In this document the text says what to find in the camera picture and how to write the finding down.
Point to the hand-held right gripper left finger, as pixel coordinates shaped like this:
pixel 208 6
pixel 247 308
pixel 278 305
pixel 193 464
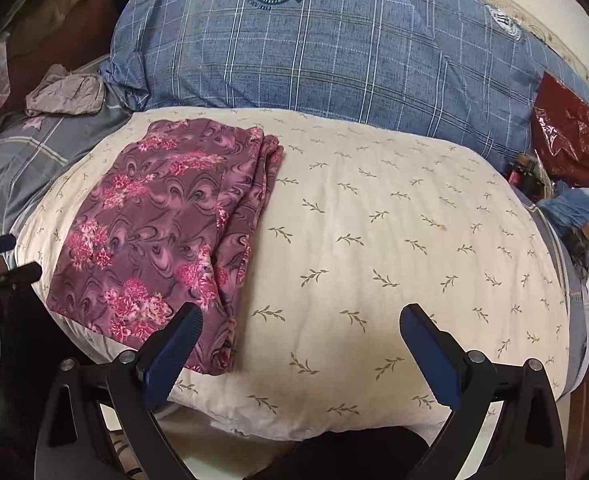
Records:
pixel 169 355

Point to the blue plaid pillow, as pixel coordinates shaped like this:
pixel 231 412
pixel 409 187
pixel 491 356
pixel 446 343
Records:
pixel 324 60

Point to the person's dark trousers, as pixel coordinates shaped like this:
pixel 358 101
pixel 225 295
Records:
pixel 344 455

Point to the cream leaf-print pillow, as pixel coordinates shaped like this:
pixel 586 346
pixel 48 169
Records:
pixel 374 240

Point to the brown cloth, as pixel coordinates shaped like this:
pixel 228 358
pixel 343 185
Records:
pixel 69 40

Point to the red plastic bag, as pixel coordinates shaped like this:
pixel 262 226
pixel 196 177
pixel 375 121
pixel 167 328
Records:
pixel 574 135

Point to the pink floral garment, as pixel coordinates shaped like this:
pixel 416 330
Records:
pixel 164 220

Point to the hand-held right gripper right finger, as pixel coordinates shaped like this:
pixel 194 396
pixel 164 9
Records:
pixel 434 360

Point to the grey crumpled cloth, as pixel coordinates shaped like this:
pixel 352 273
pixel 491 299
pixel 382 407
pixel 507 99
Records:
pixel 67 92

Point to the dark bottle with red label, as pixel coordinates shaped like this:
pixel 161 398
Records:
pixel 520 172

